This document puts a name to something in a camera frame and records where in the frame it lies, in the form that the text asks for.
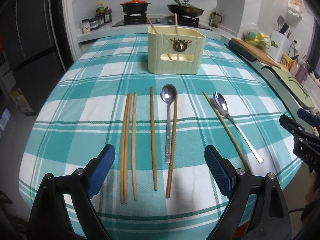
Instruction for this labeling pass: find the plastic bag of sponges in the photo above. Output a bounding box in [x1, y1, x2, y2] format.
[241, 23, 279, 51]

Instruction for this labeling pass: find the steel spoon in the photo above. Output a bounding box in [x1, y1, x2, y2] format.
[160, 84, 177, 164]
[213, 92, 264, 164]

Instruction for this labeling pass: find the teal plaid tablecloth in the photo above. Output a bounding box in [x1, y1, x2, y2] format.
[18, 34, 302, 239]

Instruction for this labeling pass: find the dark glass jug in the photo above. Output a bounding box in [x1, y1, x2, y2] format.
[209, 9, 222, 28]

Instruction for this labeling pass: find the wooden chopstick beside spoon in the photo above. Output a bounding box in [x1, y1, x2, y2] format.
[165, 96, 178, 199]

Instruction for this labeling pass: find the black gas stove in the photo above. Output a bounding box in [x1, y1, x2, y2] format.
[112, 14, 212, 31]

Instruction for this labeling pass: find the black refrigerator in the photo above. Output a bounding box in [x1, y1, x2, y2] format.
[1, 0, 74, 115]

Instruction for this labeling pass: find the wooden cutting board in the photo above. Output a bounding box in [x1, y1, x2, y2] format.
[231, 38, 281, 69]

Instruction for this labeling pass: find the black board tray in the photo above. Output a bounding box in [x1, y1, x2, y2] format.
[228, 40, 257, 62]

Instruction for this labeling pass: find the cream utensil holder box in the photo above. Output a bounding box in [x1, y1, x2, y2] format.
[148, 26, 206, 75]

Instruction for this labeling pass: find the person's right hand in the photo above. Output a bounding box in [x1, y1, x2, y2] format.
[305, 171, 320, 205]

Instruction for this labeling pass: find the condiment bottles group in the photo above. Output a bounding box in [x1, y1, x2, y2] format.
[96, 2, 112, 23]

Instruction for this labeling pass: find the hanging snack bag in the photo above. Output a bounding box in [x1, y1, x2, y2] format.
[287, 0, 303, 18]

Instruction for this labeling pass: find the black wok glass lid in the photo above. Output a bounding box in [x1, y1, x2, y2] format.
[167, 0, 204, 17]

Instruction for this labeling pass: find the pink purple cup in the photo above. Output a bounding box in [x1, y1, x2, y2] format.
[295, 64, 308, 85]

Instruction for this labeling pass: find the black pot orange lid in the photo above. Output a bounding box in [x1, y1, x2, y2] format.
[121, 0, 150, 15]

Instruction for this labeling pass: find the white utensil caddy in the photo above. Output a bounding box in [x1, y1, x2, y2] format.
[267, 16, 290, 63]

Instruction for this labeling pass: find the yellow printed tin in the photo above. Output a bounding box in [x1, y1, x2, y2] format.
[280, 53, 293, 71]

